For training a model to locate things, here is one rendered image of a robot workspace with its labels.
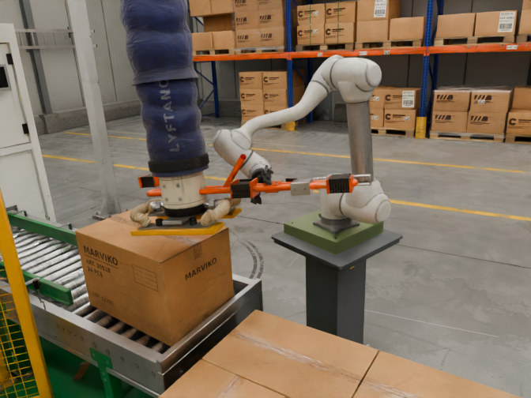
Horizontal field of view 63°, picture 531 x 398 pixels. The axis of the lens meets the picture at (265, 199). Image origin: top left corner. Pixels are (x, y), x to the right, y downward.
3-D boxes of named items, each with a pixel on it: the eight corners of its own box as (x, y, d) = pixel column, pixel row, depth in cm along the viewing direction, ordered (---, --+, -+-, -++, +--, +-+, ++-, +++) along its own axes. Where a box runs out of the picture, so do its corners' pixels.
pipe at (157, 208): (132, 225, 162) (129, 211, 161) (165, 207, 185) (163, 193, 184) (214, 223, 152) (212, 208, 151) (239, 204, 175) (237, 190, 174)
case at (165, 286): (89, 305, 214) (74, 230, 201) (153, 271, 244) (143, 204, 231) (172, 348, 180) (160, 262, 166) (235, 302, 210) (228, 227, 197)
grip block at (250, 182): (230, 200, 156) (227, 184, 155) (239, 193, 165) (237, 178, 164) (252, 199, 154) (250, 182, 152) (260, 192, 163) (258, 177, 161)
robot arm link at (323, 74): (303, 77, 196) (324, 77, 186) (324, 48, 200) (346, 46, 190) (318, 98, 204) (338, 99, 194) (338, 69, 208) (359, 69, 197)
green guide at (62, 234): (-4, 219, 331) (-7, 209, 328) (9, 215, 339) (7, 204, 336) (141, 267, 248) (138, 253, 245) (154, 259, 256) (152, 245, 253)
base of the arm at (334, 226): (333, 214, 243) (333, 204, 242) (360, 225, 225) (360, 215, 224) (306, 222, 234) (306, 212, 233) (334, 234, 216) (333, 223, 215)
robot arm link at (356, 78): (362, 210, 223) (397, 221, 206) (340, 222, 214) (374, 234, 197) (351, 55, 194) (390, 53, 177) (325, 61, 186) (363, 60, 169)
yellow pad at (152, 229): (130, 236, 161) (128, 223, 160) (144, 227, 171) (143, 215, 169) (213, 234, 151) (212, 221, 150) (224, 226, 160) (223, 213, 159)
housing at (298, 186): (290, 196, 151) (289, 183, 150) (295, 191, 157) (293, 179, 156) (310, 195, 149) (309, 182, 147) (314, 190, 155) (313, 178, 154)
